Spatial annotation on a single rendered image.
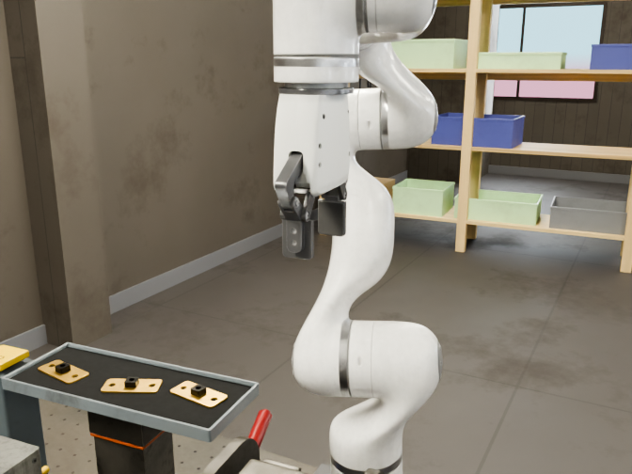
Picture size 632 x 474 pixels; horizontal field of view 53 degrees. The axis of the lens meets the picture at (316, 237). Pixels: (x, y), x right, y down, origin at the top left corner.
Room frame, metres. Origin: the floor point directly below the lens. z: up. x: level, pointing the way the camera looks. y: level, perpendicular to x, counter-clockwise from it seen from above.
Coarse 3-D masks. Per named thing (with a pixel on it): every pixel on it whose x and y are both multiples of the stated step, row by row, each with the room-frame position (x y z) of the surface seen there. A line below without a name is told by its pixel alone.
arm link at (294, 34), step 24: (288, 0) 0.62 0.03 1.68; (312, 0) 0.61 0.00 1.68; (336, 0) 0.61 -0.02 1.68; (360, 0) 0.61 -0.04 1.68; (288, 24) 0.62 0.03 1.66; (312, 24) 0.61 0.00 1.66; (336, 24) 0.61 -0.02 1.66; (360, 24) 0.62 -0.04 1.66; (288, 48) 0.62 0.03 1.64; (312, 48) 0.61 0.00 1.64; (336, 48) 0.61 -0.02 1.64
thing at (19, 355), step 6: (0, 348) 0.98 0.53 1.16; (6, 348) 0.98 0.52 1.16; (12, 348) 0.98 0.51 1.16; (18, 348) 0.98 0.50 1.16; (0, 354) 0.96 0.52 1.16; (6, 354) 0.96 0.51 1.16; (12, 354) 0.96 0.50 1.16; (18, 354) 0.96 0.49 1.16; (24, 354) 0.97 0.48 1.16; (0, 360) 0.94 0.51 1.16; (6, 360) 0.94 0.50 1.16; (12, 360) 0.94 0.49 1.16; (18, 360) 0.95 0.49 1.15; (0, 366) 0.92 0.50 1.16; (6, 366) 0.93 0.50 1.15
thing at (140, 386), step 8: (104, 384) 0.85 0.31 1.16; (112, 384) 0.86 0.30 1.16; (120, 384) 0.85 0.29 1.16; (128, 384) 0.84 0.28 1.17; (136, 384) 0.85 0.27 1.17; (144, 384) 0.85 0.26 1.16; (152, 384) 0.86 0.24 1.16; (160, 384) 0.85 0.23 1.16; (104, 392) 0.83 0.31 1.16; (112, 392) 0.83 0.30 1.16; (120, 392) 0.83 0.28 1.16; (128, 392) 0.83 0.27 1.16; (136, 392) 0.83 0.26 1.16; (144, 392) 0.83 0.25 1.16; (152, 392) 0.83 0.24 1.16
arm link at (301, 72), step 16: (288, 64) 0.62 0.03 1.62; (304, 64) 0.61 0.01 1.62; (320, 64) 0.61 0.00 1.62; (336, 64) 0.61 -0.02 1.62; (352, 64) 0.63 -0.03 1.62; (288, 80) 0.62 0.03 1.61; (304, 80) 0.61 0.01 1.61; (320, 80) 0.61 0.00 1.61; (336, 80) 0.61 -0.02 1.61; (352, 80) 0.63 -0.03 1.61
